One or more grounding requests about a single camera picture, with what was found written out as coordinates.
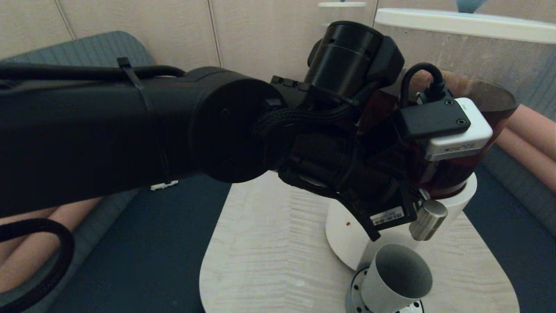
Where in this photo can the large dark-tea drink dispenser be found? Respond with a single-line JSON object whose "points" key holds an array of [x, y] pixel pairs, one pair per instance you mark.
{"points": [[478, 65]]}

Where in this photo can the large white dispenser lid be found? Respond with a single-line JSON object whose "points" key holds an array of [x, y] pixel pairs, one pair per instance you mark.
{"points": [[456, 24]]}

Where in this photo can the grey ribbed sofa backrest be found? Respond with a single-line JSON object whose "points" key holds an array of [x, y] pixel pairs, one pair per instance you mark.
{"points": [[87, 50], [538, 91]]}

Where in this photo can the pink bolster cushion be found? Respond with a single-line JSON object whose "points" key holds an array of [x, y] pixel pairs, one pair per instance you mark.
{"points": [[34, 243], [526, 161], [26, 215], [536, 130]]}

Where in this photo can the grey plastic cup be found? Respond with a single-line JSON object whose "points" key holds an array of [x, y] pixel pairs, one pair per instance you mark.
{"points": [[391, 287]]}

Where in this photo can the large perforated metal drip tray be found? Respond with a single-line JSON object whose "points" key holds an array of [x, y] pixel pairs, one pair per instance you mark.
{"points": [[352, 295]]}

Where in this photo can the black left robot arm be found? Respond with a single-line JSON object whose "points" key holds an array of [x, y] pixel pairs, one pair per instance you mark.
{"points": [[130, 126]]}

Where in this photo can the dark blue seat cushion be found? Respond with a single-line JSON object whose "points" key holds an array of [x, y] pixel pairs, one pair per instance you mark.
{"points": [[512, 243], [152, 243]]}

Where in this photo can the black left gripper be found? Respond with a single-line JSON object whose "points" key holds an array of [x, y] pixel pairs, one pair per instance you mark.
{"points": [[347, 169]]}

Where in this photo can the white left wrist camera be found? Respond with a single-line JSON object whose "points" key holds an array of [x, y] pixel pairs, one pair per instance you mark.
{"points": [[451, 130]]}

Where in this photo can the small white dispenser lid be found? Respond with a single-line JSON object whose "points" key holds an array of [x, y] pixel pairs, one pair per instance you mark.
{"points": [[343, 4]]}

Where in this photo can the white paper napkins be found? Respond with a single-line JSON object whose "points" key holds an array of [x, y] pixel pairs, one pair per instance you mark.
{"points": [[164, 185]]}

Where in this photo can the large silver dispenser tap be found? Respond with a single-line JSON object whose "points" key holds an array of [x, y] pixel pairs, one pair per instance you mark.
{"points": [[429, 221]]}

